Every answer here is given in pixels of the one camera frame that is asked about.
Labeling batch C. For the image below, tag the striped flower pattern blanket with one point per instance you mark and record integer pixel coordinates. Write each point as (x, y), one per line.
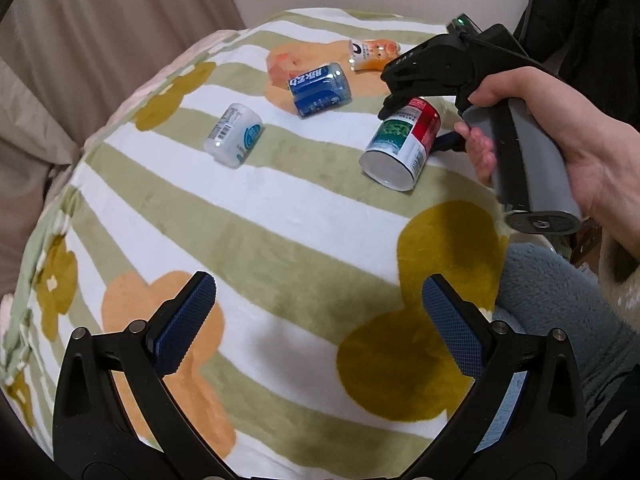
(318, 360)

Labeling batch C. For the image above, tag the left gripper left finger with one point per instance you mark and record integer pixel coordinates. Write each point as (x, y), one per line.
(114, 417)

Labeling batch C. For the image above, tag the beige curtain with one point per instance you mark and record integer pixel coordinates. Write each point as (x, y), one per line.
(66, 66)

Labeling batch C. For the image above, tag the person's right hand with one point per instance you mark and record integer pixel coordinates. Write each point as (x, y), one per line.
(601, 154)

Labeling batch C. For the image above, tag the clear orange plastic cup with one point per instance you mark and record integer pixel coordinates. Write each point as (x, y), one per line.
(282, 67)

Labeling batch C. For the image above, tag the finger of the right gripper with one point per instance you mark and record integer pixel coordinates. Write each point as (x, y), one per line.
(449, 142)

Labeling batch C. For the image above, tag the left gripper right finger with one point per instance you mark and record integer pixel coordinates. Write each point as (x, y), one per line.
(523, 418)

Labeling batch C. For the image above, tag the red green white cup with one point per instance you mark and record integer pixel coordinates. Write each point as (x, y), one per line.
(399, 149)

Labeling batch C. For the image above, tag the blue fleece trouser leg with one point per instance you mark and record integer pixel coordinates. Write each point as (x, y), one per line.
(539, 290)

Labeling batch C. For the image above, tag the white blue label cup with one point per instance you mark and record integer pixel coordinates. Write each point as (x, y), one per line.
(234, 135)

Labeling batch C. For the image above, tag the black hanging jacket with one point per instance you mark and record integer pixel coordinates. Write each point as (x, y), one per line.
(600, 39)

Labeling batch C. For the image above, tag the orange label cup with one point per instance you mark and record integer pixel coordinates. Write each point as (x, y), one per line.
(366, 55)

